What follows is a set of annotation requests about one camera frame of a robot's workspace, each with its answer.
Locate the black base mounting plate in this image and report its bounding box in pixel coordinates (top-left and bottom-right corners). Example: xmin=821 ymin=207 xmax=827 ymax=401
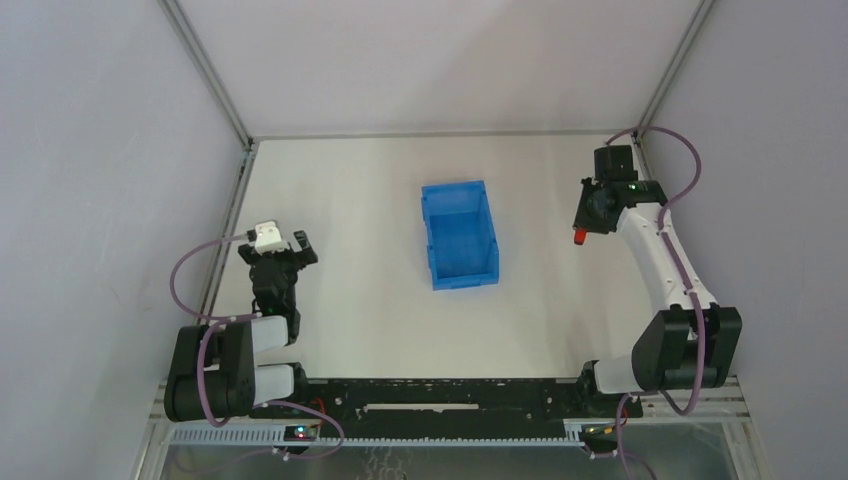
xmin=251 ymin=377 xmax=644 ymax=442

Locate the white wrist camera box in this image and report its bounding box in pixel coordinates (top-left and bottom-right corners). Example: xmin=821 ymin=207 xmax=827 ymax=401
xmin=247 ymin=220 xmax=290 ymax=255

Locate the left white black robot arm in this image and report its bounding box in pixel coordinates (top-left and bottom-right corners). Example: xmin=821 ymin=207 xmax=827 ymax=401
xmin=164 ymin=231 xmax=318 ymax=426

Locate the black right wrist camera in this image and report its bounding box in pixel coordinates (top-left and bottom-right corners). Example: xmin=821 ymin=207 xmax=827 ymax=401
xmin=593 ymin=145 xmax=638 ymax=184

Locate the grey cable duct strip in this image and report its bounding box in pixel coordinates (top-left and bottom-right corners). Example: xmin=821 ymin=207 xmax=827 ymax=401
xmin=170 ymin=424 xmax=584 ymax=447

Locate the aluminium frame rail left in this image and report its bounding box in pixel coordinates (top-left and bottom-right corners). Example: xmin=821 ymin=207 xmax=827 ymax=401
xmin=158 ymin=1 xmax=256 ymax=323

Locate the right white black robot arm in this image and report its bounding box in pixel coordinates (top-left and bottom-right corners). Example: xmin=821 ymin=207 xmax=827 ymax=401
xmin=297 ymin=181 xmax=714 ymax=393

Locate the aluminium frame rail right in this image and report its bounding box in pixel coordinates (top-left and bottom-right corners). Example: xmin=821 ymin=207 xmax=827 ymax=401
xmin=638 ymin=0 xmax=719 ymax=126

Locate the red handled screwdriver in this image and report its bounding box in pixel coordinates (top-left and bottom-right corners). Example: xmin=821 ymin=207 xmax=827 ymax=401
xmin=573 ymin=228 xmax=588 ymax=246

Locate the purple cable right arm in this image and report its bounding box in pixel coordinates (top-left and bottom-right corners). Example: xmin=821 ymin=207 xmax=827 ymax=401
xmin=605 ymin=125 xmax=713 ymax=480

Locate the blue plastic bin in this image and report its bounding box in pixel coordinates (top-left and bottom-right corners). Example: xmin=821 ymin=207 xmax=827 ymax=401
xmin=421 ymin=180 xmax=500 ymax=291

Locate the aluminium frame rail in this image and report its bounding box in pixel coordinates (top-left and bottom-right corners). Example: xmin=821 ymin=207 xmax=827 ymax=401
xmin=158 ymin=1 xmax=256 ymax=323
xmin=638 ymin=0 xmax=719 ymax=126

